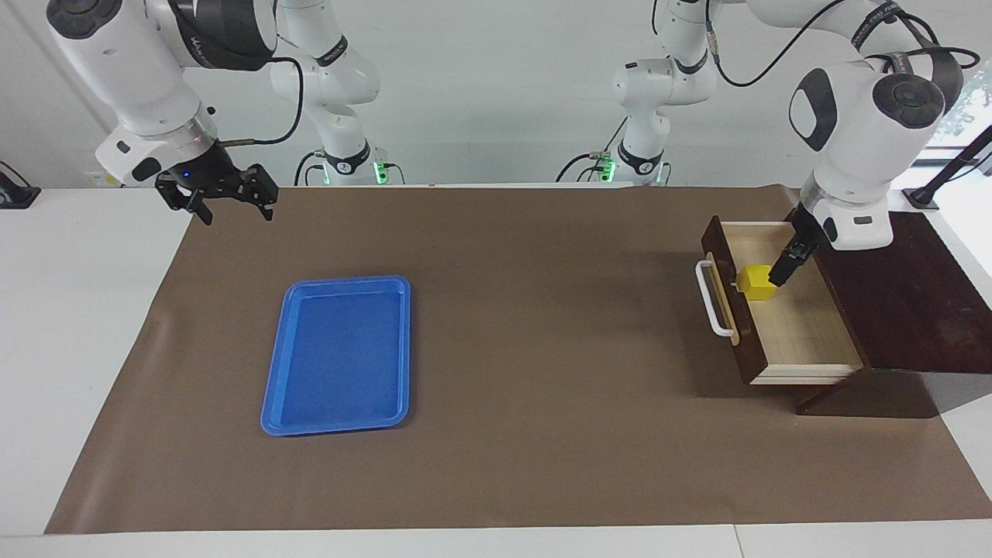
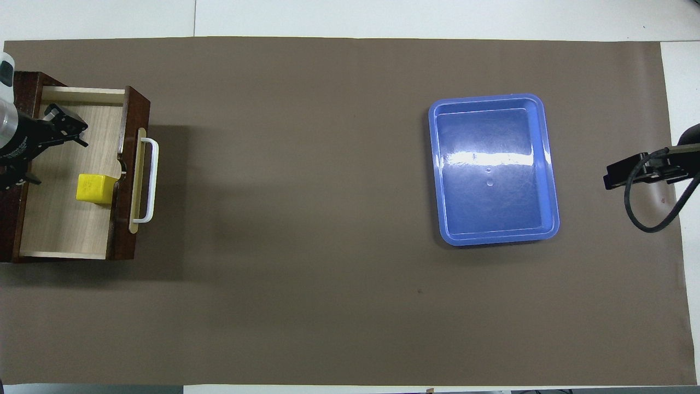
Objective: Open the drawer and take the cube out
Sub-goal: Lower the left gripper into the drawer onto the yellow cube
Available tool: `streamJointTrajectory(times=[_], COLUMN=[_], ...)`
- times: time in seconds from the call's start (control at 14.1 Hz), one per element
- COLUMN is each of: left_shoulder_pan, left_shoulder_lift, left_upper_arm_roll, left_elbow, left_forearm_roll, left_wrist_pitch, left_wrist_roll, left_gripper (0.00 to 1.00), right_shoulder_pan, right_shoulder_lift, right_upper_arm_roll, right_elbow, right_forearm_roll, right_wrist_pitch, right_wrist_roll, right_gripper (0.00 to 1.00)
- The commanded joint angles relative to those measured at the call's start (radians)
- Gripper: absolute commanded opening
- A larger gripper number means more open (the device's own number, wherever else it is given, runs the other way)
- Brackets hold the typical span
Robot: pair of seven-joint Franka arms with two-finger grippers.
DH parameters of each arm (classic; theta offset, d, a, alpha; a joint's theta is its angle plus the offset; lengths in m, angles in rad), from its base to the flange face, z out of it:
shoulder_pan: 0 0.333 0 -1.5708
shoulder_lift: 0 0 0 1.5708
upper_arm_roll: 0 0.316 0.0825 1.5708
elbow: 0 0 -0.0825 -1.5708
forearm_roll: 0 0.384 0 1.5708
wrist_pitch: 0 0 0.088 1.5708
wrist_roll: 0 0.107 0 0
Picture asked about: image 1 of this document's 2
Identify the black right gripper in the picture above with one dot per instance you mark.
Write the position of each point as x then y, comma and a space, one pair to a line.
205, 180

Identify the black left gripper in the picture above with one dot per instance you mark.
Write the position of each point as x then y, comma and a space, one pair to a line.
810, 231

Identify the yellow cube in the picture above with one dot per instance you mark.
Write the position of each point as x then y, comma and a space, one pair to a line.
756, 285

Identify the wooden drawer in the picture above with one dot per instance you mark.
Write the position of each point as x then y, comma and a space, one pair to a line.
806, 333

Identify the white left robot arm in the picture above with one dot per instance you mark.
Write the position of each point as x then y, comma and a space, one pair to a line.
860, 116

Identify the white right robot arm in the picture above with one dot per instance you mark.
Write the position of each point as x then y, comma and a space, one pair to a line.
147, 70

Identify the dark wooden cabinet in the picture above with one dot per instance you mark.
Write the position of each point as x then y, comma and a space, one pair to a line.
914, 310

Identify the black angled stand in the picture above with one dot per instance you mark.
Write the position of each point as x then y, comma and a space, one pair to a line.
942, 174

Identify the blue plastic tray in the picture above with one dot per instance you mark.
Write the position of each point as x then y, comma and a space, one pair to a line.
341, 356

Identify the brown table mat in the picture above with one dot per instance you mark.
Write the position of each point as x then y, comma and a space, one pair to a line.
542, 349

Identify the white wall socket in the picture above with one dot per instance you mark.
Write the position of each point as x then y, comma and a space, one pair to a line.
105, 180

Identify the small black desk mount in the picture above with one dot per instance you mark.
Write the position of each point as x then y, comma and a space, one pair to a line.
15, 194

